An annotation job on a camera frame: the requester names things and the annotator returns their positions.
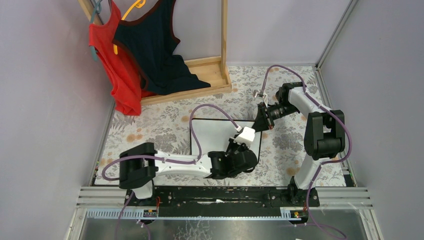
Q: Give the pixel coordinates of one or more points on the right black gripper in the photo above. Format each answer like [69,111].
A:
[265,115]

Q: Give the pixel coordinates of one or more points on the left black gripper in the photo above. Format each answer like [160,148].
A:
[234,151]

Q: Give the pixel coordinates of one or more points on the black framed whiteboard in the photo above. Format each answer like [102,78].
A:
[212,134]

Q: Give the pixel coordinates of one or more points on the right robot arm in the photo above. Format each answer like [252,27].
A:
[324,137]

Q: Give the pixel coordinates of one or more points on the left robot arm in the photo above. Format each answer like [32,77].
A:
[140,165]

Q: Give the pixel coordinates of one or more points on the wooden clothes rack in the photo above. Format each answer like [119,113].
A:
[212,70]

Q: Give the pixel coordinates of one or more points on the floral table mat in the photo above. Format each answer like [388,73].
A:
[167,126]

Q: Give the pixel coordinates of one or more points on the red tank top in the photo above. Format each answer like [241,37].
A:
[120,69]

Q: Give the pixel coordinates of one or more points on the navy tank top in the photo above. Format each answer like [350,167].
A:
[150,42]

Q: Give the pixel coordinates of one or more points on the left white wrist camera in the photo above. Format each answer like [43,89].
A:
[246,135]

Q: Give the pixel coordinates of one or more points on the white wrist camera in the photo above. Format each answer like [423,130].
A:
[246,135]
[261,95]

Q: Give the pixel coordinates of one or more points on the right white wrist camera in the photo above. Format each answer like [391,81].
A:
[261,95]

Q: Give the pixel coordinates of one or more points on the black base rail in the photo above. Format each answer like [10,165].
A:
[230,201]

